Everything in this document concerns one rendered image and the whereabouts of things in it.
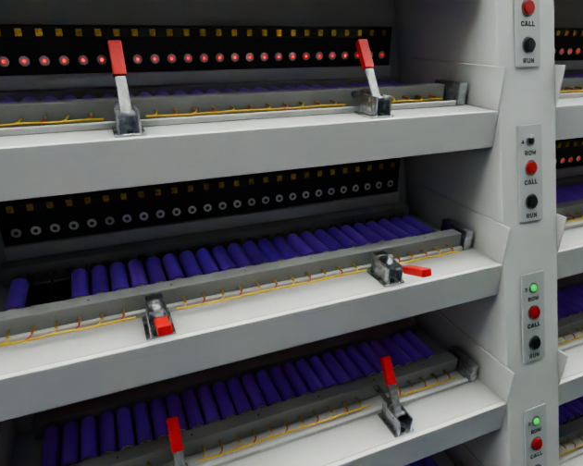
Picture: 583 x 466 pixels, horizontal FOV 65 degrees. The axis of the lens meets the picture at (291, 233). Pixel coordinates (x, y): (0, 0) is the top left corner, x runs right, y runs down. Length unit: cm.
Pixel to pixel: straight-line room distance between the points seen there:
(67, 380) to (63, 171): 19
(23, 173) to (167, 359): 21
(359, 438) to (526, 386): 25
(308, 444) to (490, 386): 27
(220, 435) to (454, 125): 46
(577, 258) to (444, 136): 29
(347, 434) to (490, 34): 52
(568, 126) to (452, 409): 41
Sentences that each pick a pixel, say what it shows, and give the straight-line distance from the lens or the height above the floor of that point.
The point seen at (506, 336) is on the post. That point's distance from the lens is 68.
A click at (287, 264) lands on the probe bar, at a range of 54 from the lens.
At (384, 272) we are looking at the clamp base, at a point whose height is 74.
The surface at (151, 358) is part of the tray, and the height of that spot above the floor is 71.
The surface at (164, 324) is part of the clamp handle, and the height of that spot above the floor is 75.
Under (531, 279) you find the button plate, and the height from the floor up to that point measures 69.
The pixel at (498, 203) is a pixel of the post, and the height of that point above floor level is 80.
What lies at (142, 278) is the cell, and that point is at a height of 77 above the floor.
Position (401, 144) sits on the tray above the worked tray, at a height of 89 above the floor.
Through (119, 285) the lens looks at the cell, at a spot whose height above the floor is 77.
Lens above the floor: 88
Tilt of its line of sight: 9 degrees down
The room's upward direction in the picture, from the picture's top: 6 degrees counter-clockwise
